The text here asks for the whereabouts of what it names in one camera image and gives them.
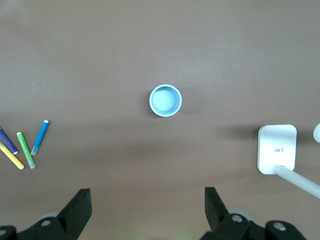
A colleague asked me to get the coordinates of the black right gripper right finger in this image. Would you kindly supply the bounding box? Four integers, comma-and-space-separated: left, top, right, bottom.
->
199, 186, 305, 240

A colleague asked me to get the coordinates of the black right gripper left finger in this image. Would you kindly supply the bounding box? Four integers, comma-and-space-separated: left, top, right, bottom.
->
0, 188, 93, 240

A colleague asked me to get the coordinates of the blue marker with clear cap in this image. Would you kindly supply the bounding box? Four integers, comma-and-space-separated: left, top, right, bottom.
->
30, 119, 50, 156

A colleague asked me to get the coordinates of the green marker with clear cap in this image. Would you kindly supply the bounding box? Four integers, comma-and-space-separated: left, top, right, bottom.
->
16, 131, 37, 170

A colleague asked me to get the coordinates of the yellow marker with clear cap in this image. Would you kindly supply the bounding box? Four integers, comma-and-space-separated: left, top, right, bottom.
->
0, 141, 25, 170

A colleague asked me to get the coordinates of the purple marker with clear cap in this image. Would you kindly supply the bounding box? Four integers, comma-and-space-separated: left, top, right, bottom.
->
0, 127, 19, 155

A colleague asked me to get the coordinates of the light blue plastic cup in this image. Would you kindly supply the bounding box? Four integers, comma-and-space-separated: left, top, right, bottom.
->
149, 84, 183, 118

